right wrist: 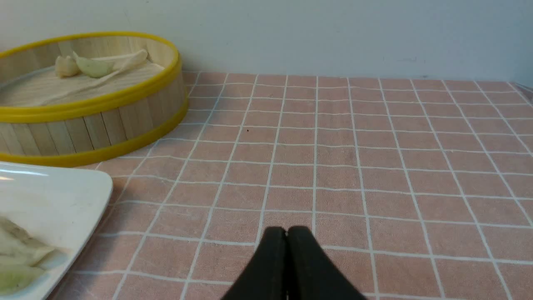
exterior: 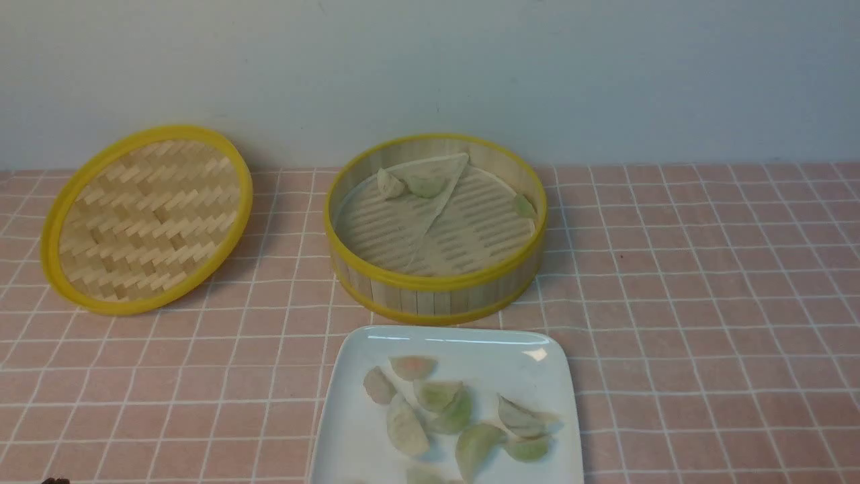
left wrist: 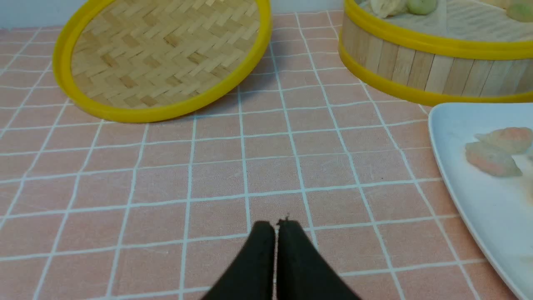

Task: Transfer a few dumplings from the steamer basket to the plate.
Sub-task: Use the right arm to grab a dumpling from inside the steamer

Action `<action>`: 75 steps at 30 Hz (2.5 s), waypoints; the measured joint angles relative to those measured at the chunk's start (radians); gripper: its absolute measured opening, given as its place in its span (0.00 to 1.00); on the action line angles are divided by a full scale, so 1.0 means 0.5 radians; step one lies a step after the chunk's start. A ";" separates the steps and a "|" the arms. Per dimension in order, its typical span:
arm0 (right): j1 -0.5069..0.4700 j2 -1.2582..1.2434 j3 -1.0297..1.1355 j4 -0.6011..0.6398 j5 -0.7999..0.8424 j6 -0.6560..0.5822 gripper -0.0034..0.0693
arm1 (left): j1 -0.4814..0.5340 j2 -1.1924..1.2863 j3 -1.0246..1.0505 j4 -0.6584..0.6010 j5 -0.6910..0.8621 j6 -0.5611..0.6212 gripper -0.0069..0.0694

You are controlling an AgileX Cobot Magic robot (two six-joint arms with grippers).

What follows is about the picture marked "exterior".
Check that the small green dumpling steamer right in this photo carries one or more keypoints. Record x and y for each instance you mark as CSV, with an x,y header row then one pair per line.
x,y
523,207

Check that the dumpling at plate bottom edge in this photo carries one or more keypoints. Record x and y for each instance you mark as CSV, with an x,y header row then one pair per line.
x,y
422,475

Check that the white pleated dumpling plate right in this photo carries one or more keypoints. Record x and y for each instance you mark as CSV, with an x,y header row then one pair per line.
x,y
523,422

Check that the bamboo steamer basket yellow rim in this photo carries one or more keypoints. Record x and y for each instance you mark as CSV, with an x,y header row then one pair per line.
x,y
438,301

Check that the pink checkered tablecloth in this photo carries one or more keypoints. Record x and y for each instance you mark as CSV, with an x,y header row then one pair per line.
x,y
709,315

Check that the pink dumpling on plate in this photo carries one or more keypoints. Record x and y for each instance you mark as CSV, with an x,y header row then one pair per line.
x,y
411,368

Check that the white square plate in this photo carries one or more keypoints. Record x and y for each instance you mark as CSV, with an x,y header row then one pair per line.
x,y
528,368

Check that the pale green dumpling plate centre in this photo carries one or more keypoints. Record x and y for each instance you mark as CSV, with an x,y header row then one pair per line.
x,y
435,396

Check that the beige dumpling plate left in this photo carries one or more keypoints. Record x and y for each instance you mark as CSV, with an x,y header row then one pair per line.
x,y
378,386

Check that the large green dumpling plate bottom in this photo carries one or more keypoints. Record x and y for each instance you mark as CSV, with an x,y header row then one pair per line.
x,y
473,447

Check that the green dumpling in steamer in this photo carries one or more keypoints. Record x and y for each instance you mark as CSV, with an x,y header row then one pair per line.
x,y
425,187

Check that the pale white dumpling in steamer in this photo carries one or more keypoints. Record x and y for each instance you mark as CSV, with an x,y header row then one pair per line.
x,y
389,186

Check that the pale long dumpling on plate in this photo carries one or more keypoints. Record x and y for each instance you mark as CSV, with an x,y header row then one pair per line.
x,y
404,428

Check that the white steamer liner cloth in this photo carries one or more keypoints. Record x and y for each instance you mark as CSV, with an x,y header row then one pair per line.
x,y
468,227

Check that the bamboo steamer lid yellow rim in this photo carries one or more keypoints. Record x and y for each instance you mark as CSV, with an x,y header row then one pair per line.
x,y
147,220

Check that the small green dumpling plate right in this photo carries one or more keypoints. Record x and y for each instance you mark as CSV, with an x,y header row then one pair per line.
x,y
528,449

